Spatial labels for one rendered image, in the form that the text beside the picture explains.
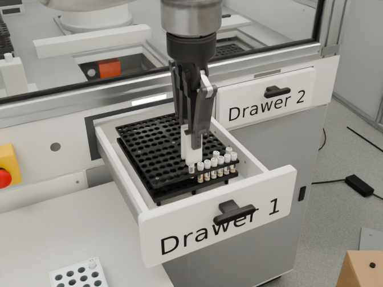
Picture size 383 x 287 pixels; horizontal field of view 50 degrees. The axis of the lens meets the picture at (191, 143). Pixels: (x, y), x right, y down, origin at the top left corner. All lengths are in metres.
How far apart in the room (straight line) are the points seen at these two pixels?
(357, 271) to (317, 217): 1.38
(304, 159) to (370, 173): 1.12
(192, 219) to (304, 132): 0.66
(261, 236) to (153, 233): 0.82
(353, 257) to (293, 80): 0.55
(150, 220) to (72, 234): 0.27
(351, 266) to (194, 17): 0.43
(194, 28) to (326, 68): 0.66
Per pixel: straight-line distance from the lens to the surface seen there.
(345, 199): 2.19
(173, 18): 0.59
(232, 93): 1.00
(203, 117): 0.65
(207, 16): 0.59
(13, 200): 0.98
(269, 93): 1.02
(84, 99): 0.87
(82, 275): 0.75
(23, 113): 0.87
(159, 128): 0.89
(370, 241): 1.97
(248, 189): 0.70
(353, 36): 2.92
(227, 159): 0.78
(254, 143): 1.15
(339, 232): 2.01
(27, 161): 0.92
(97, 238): 0.85
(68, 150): 0.93
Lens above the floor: 1.37
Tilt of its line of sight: 34 degrees down
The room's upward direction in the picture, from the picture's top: straight up
